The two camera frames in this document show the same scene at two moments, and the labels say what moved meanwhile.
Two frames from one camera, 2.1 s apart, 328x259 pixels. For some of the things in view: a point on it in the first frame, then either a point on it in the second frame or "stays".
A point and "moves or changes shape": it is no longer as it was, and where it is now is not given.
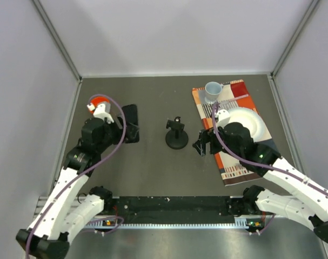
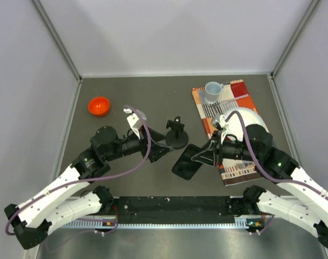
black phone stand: x=176 y=138 stays
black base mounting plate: x=175 y=210 stays
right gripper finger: x=204 y=135 to x=211 y=149
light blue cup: x=213 y=89 stays
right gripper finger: x=200 y=145 to x=206 y=157
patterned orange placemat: x=233 y=95 stays
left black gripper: x=119 y=130 to x=156 y=152
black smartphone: x=132 y=129 moves or changes shape
